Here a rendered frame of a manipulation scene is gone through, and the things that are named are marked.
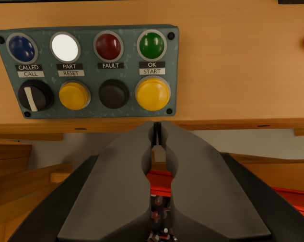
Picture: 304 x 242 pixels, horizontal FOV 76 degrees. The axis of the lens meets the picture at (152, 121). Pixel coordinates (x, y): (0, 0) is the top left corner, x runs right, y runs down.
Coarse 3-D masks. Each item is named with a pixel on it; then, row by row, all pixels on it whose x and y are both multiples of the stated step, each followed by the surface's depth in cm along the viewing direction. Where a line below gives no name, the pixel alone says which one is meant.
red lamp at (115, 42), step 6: (102, 36) 15; (108, 36) 15; (114, 36) 15; (96, 42) 15; (102, 42) 15; (108, 42) 15; (114, 42) 15; (96, 48) 16; (102, 48) 15; (108, 48) 15; (114, 48) 15; (120, 48) 16; (102, 54) 16; (108, 54) 16; (114, 54) 16
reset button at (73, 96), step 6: (66, 84) 17; (72, 84) 16; (78, 84) 17; (60, 90) 17; (66, 90) 16; (72, 90) 16; (78, 90) 16; (84, 90) 17; (60, 96) 17; (66, 96) 16; (72, 96) 16; (78, 96) 17; (84, 96) 17; (66, 102) 17; (72, 102) 17; (78, 102) 17; (84, 102) 17; (72, 108) 17; (78, 108) 17
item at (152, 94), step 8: (144, 80) 17; (152, 80) 16; (160, 80) 17; (144, 88) 16; (152, 88) 16; (160, 88) 16; (136, 96) 17; (144, 96) 17; (152, 96) 16; (160, 96) 17; (168, 96) 17; (144, 104) 17; (152, 104) 17; (160, 104) 17
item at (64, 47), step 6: (60, 36) 15; (66, 36) 15; (54, 42) 15; (60, 42) 15; (66, 42) 15; (72, 42) 15; (54, 48) 16; (60, 48) 15; (66, 48) 15; (72, 48) 16; (60, 54) 16; (66, 54) 16; (72, 54) 16; (66, 60) 16
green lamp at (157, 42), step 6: (144, 36) 15; (150, 36) 15; (156, 36) 15; (144, 42) 15; (150, 42) 15; (156, 42) 15; (162, 42) 15; (144, 48) 16; (150, 48) 15; (156, 48) 15; (162, 48) 16; (144, 54) 16; (150, 54) 16; (156, 54) 16
